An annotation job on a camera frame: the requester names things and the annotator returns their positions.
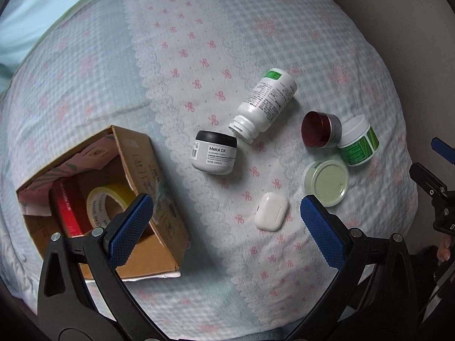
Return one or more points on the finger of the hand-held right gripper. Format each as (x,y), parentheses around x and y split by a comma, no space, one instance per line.
(428,179)
(442,149)

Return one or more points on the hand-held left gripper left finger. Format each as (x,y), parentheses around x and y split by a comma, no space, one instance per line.
(132,225)

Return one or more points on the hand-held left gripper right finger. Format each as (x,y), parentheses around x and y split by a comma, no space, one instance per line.
(321,231)

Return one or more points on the person's right hand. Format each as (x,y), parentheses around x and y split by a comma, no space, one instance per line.
(445,251)

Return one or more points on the yellow tape roll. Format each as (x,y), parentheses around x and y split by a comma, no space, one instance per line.
(106,199)

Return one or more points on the clear round plastic lid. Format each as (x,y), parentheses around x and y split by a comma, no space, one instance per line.
(325,183)

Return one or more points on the white earbuds case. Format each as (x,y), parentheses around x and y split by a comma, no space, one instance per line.
(272,211)

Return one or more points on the brown cardboard box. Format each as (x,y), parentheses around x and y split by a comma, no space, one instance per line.
(149,170)

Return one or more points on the small red box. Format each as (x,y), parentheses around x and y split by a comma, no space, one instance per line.
(67,209)

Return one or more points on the white jar with green label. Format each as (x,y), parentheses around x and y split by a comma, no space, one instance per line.
(357,145)

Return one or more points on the pink printed paper packet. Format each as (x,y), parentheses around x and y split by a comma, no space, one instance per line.
(93,152)

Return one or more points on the small jar with maroon lid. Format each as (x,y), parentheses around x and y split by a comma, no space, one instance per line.
(316,129)

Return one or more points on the white jar with black lid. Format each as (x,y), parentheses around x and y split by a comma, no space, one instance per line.
(213,154)

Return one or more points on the white open pill bottle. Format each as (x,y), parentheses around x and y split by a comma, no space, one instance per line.
(263,103)

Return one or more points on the checkered blanket with pink bows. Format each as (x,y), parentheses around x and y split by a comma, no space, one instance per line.
(213,42)

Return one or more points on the light blue cloth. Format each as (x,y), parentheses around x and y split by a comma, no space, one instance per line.
(32,14)

